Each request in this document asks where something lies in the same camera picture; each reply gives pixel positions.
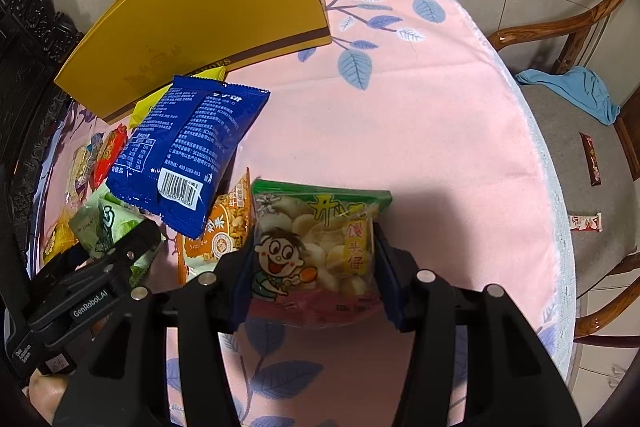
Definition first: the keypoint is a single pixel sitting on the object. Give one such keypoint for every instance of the yellow snack packet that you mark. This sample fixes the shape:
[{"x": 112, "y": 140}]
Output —
[{"x": 57, "y": 237}]

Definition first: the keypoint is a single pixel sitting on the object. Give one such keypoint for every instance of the clear yellow snack packets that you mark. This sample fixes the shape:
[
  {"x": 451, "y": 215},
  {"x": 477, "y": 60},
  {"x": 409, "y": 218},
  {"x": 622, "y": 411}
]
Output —
[{"x": 82, "y": 172}]

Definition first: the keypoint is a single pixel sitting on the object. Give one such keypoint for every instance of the orange peanut packet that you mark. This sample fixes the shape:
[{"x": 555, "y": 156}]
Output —
[{"x": 220, "y": 232}]

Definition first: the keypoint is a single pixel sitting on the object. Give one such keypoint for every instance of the white red snack bar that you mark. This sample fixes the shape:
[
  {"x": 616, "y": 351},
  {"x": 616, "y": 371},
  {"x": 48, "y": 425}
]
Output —
[{"x": 586, "y": 222}]

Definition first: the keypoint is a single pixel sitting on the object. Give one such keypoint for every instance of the green cartoon bun packet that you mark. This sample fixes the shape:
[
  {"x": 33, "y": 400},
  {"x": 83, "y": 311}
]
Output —
[{"x": 310, "y": 247}]

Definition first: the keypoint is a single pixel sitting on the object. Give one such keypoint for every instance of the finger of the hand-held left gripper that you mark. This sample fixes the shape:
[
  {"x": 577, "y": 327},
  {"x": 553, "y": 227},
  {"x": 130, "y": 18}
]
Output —
[{"x": 135, "y": 247}]

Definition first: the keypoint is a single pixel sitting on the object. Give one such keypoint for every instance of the yellow cardboard box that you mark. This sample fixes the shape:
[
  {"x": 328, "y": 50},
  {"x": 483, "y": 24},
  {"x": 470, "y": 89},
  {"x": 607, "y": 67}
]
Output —
[{"x": 190, "y": 7}]

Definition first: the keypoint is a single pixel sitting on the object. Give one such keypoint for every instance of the dark carved wooden furniture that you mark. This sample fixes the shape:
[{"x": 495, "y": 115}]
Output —
[{"x": 30, "y": 57}]

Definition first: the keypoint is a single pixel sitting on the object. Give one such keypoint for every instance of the light green snack packet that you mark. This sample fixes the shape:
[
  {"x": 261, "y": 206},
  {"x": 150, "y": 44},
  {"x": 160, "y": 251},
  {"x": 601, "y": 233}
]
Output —
[{"x": 107, "y": 219}]

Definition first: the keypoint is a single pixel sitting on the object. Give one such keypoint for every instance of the blue snack packet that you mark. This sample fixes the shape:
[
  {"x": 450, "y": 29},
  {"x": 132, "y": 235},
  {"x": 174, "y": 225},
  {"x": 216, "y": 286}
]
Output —
[{"x": 185, "y": 142}]

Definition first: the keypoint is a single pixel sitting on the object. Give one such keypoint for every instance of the dark brown snack bar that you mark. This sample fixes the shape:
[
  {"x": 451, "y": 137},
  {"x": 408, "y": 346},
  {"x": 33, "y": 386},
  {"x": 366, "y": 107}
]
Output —
[{"x": 592, "y": 159}]

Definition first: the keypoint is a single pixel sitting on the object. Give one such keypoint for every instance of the pink printed tablecloth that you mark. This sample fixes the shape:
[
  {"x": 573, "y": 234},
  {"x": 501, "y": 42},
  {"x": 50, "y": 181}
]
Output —
[{"x": 390, "y": 132}]

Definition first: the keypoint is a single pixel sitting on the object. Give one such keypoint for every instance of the person's left hand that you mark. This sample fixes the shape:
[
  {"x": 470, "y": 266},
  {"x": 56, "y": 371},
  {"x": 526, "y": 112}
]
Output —
[{"x": 45, "y": 397}]

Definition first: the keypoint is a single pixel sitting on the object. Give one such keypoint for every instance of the yellow green stick packet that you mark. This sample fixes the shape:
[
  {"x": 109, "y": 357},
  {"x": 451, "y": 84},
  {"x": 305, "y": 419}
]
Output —
[{"x": 147, "y": 109}]

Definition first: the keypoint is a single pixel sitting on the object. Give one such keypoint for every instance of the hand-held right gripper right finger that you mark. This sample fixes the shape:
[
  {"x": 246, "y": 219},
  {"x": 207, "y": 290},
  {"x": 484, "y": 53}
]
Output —
[{"x": 392, "y": 292}]

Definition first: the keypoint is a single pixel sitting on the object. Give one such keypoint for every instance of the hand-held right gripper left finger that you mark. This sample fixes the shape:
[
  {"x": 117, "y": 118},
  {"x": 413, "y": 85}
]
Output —
[{"x": 240, "y": 292}]

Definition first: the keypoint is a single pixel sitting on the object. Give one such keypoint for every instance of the wooden chair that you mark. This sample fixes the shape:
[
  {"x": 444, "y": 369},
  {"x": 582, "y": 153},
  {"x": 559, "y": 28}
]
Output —
[{"x": 575, "y": 147}]

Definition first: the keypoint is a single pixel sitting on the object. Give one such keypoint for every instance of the blue cloth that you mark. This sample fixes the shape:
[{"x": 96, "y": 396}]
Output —
[{"x": 575, "y": 89}]

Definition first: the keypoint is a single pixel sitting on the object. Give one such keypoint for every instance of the red snack packet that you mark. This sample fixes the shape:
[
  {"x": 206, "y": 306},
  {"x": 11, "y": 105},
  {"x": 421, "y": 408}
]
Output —
[{"x": 110, "y": 154}]

